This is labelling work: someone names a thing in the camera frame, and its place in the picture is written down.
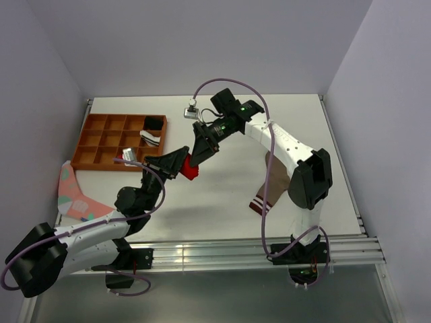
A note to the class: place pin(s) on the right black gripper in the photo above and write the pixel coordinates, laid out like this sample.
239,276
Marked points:
203,146

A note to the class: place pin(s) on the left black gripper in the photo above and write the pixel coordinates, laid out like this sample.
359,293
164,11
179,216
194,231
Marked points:
168,164

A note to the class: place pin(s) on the red christmas sock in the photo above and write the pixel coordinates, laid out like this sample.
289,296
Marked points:
186,169

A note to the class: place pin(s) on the brown striped sock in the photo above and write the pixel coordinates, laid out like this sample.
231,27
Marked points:
279,182

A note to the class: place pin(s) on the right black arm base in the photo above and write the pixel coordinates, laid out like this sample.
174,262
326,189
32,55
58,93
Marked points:
299,254

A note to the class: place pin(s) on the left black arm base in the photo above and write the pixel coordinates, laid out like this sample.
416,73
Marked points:
130,260

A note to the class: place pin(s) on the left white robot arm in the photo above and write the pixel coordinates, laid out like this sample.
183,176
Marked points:
47,253

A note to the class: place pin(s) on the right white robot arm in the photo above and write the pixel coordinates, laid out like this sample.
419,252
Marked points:
309,170

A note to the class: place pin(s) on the white black rolled sock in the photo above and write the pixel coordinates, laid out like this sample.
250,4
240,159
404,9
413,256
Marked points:
150,139

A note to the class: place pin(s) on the orange compartment tray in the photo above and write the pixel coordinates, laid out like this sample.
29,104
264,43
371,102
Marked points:
104,136

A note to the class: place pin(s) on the pink patterned sock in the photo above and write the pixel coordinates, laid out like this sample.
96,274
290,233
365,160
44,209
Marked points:
72,202

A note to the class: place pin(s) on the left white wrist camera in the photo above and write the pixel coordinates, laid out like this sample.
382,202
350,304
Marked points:
129,154

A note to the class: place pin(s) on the aluminium frame rail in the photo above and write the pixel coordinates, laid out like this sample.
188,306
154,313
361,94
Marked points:
224,255

